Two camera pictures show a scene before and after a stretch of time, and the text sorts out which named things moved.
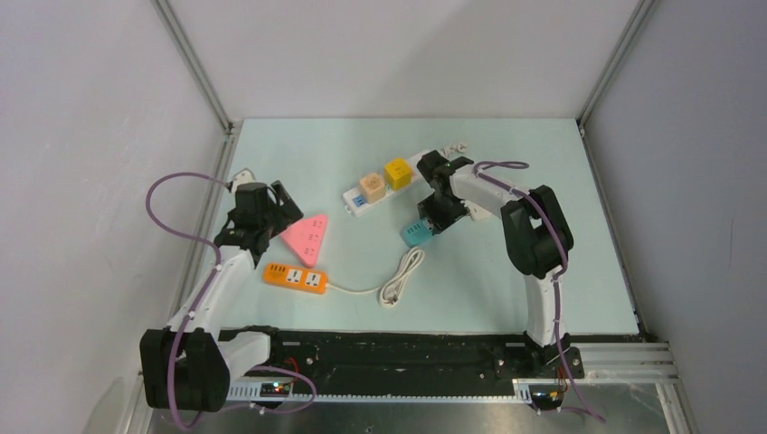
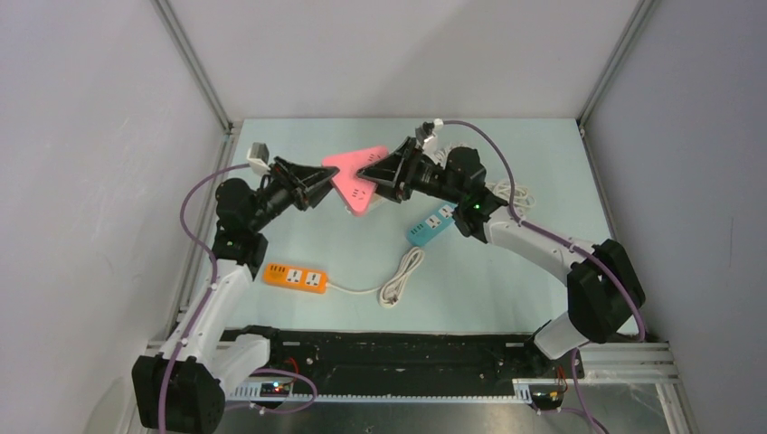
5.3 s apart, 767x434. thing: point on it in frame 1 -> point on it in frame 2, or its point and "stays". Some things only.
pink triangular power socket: x=305 y=238 -> x=356 y=192
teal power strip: x=420 y=233 stays
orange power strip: x=295 y=277 stays
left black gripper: x=285 y=213 -> x=290 y=180
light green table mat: x=363 y=175 stays
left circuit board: x=274 y=390 stays
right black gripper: x=429 y=211 -> x=398 y=169
